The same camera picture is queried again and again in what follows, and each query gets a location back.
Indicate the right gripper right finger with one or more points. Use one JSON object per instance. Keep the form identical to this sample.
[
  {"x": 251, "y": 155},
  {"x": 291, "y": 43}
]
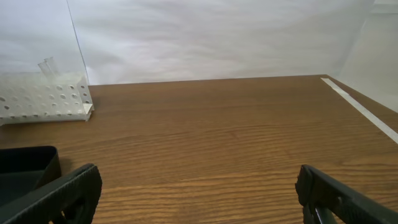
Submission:
[{"x": 339, "y": 199}]

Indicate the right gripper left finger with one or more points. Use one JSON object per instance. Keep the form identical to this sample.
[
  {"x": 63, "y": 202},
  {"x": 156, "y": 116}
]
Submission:
[{"x": 62, "y": 194}]

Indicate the white test tube rack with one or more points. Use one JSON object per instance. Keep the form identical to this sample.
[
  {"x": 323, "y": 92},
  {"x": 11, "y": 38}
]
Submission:
[{"x": 43, "y": 99}]

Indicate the black tray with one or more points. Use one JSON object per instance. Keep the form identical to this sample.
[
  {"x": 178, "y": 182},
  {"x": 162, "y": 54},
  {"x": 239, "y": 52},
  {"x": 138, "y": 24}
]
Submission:
[{"x": 25, "y": 168}]

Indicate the clear test tube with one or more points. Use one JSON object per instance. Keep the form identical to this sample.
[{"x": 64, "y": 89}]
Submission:
[{"x": 49, "y": 67}]

